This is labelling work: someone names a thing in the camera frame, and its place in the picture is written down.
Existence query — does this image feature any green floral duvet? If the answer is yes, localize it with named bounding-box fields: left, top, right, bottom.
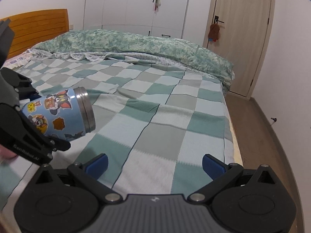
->
left=30, top=29, right=235, bottom=93

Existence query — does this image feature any white wardrobe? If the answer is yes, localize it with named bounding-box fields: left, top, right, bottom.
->
left=83, top=0, right=188, bottom=38

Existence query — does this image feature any blue cartoon sticker steel cup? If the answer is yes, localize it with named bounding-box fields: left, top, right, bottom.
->
left=22, top=87, right=96, bottom=142

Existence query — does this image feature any beige wooden door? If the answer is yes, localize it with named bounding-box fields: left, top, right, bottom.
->
left=203, top=0, right=275, bottom=99

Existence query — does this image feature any orange wooden headboard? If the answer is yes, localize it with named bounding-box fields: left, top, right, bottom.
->
left=3, top=9, right=69, bottom=59

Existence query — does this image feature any black door handle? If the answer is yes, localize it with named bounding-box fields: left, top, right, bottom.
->
left=213, top=15, right=224, bottom=24

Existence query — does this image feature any brown plush toy on handle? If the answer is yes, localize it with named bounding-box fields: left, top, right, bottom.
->
left=208, top=23, right=220, bottom=42

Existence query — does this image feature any checkered green white bedspread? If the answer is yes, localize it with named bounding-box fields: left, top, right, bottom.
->
left=18, top=58, right=233, bottom=195

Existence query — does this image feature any floral ruffled pillow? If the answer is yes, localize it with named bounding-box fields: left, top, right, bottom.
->
left=2, top=48, right=51, bottom=69

